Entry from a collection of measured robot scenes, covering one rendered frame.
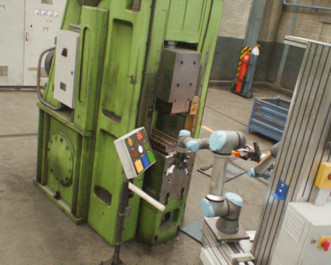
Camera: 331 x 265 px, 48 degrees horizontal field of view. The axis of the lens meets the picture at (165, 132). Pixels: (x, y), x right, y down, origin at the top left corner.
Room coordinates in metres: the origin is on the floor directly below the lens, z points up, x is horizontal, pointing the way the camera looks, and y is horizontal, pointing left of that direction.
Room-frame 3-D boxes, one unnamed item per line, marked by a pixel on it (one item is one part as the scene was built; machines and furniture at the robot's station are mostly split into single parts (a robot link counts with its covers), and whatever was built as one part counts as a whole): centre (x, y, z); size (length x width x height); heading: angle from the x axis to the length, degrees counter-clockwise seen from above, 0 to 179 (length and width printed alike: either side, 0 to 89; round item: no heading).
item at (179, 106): (3.11, 0.06, 1.32); 0.42 x 0.20 x 0.10; 46
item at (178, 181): (3.15, 0.03, 0.69); 0.56 x 0.38 x 0.45; 46
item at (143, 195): (2.65, 0.08, 0.62); 0.44 x 0.05 x 0.05; 46
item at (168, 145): (3.11, 0.06, 0.96); 0.42 x 0.20 x 0.09; 46
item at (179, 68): (3.14, 0.03, 1.56); 0.42 x 0.39 x 0.40; 46
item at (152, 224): (3.15, 0.03, 0.23); 0.55 x 0.37 x 0.47; 46
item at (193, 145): (2.36, -0.20, 1.23); 0.11 x 0.11 x 0.08; 28
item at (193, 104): (3.28, -0.21, 1.27); 0.09 x 0.02 x 0.17; 136
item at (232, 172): (3.22, -0.58, 0.70); 0.40 x 0.30 x 0.02; 141
